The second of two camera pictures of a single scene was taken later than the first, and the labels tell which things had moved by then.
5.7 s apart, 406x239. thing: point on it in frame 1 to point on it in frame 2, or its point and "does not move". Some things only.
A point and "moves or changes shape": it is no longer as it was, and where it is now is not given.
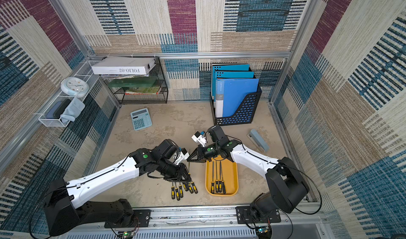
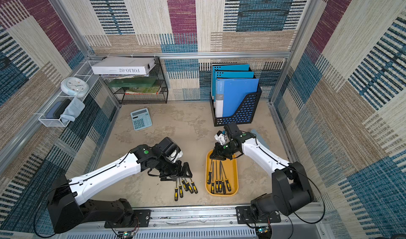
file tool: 220,182 does not move
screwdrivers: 212,183 does not move
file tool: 223,183 does not move
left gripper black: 178,177 does not move
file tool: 177,192 to 210,174
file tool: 189,177 moves or changes shape
